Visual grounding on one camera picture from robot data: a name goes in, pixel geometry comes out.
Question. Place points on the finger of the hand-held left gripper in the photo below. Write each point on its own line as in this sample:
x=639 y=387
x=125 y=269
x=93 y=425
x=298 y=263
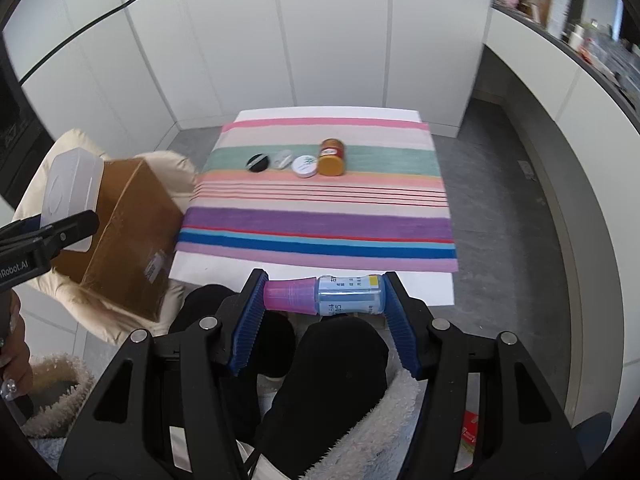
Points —
x=60 y=230

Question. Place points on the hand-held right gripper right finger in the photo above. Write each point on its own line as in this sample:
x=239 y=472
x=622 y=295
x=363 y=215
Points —
x=400 y=330

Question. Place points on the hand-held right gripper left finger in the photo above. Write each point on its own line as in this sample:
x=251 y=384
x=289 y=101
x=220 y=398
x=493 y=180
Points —
x=247 y=325

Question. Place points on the clear plastic blister pack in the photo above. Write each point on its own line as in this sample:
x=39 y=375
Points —
x=70 y=185

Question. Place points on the small bottle with pink cap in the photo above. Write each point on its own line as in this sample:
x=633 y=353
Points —
x=345 y=295

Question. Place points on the brown cardboard box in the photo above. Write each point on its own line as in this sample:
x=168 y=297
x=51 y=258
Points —
x=125 y=240

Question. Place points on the person's left hand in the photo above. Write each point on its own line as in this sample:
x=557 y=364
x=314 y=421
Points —
x=20 y=360

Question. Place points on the person's right leg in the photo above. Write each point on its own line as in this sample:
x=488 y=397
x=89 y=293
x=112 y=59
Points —
x=330 y=375

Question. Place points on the white fleece robe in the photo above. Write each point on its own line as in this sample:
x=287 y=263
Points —
x=380 y=420

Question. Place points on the cream padded chair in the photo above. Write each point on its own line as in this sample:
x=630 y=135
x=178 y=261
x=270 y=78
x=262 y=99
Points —
x=165 y=170

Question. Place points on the red packet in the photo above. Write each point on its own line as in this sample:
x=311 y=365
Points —
x=470 y=430

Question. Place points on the striped colourful cloth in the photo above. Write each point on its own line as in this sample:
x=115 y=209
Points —
x=320 y=220

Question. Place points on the black round compact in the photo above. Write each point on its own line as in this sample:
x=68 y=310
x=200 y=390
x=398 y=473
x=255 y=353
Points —
x=258 y=163

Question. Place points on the white round tin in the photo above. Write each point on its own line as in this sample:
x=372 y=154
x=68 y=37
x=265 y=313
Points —
x=304 y=166

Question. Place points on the clear plastic container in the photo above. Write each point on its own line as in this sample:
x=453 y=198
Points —
x=283 y=160

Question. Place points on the orange jar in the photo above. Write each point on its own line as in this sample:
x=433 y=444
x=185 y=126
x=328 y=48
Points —
x=331 y=160

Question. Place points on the grey floor outlet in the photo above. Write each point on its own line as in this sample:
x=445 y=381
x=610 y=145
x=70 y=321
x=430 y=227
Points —
x=526 y=170

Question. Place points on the dark blue object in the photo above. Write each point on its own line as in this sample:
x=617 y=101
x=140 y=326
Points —
x=592 y=435

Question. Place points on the cluster of small cosmetic containers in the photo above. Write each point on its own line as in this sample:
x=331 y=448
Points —
x=605 y=52

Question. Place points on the small brown box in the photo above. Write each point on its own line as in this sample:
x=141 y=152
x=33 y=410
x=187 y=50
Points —
x=536 y=0

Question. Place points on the tall white bottle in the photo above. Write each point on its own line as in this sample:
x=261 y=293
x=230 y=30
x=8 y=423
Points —
x=559 y=7

